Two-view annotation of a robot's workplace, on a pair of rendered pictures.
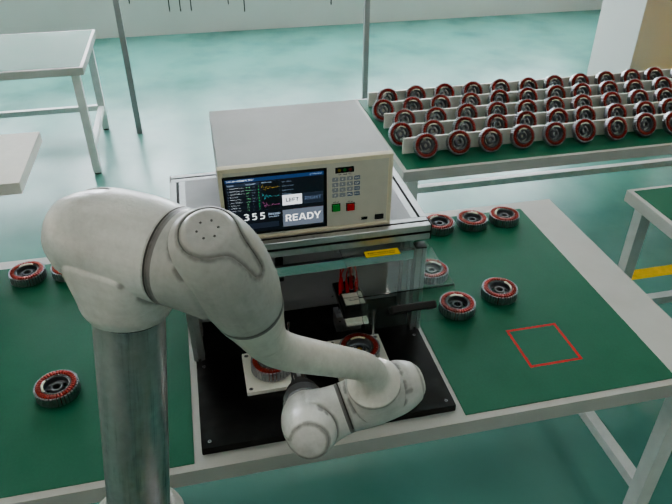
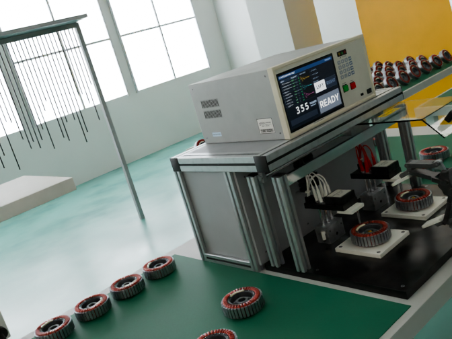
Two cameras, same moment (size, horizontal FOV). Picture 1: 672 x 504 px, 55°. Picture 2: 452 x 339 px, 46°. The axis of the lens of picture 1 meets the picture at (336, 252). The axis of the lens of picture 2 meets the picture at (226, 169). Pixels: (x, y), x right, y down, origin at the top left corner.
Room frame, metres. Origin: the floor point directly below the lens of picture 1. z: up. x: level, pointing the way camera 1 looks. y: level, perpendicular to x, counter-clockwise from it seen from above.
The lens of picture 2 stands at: (0.13, 1.08, 1.44)
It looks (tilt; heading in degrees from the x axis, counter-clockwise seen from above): 14 degrees down; 335
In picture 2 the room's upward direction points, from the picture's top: 16 degrees counter-clockwise
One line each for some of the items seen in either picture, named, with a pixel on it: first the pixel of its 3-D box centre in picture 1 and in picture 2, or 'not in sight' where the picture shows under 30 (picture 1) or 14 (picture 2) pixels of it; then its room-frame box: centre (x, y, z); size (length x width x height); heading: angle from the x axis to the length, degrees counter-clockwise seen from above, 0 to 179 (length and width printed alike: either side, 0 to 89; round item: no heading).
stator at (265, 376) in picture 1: (271, 363); (370, 233); (1.25, 0.17, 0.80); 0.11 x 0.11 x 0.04
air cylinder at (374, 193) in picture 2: (347, 317); (374, 198); (1.45, -0.03, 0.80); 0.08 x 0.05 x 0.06; 103
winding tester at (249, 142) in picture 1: (295, 165); (282, 90); (1.60, 0.11, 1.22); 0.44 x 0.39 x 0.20; 103
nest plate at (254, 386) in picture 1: (272, 370); (372, 241); (1.25, 0.17, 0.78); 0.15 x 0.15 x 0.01; 13
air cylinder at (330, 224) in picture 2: not in sight; (329, 229); (1.40, 0.20, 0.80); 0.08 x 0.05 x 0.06; 103
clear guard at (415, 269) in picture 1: (393, 275); (411, 118); (1.33, -0.15, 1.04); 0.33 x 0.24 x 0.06; 13
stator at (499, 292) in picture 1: (499, 291); (434, 153); (1.61, -0.52, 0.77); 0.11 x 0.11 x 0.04
